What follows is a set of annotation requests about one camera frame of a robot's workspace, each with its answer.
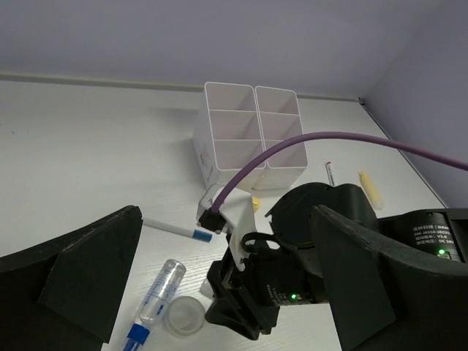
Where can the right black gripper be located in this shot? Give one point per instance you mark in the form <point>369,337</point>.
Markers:
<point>277,273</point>

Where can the yellow eraser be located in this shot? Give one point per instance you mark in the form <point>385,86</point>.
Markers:
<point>256,204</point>

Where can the blue capped clear bottle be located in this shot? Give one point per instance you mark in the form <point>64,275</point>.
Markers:
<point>156,301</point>

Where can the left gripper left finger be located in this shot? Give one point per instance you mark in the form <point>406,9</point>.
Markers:
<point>65,293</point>

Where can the red capped white marker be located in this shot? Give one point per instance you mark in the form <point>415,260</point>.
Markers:
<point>329,172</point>

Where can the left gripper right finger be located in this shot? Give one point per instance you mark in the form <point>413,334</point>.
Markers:
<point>385,295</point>

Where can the blue capped white marker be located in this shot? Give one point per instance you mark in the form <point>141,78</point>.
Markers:
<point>197,235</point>

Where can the white organizer left column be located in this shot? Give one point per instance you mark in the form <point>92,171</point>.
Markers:
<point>227,132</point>

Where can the cream glue stick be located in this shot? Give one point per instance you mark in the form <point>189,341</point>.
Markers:
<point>371,191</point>

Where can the clear tape roll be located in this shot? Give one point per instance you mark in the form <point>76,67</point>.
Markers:
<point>184,317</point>

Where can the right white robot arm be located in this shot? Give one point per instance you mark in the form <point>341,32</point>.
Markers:
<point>440,232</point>

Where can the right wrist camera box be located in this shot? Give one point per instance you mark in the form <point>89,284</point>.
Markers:
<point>235,217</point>

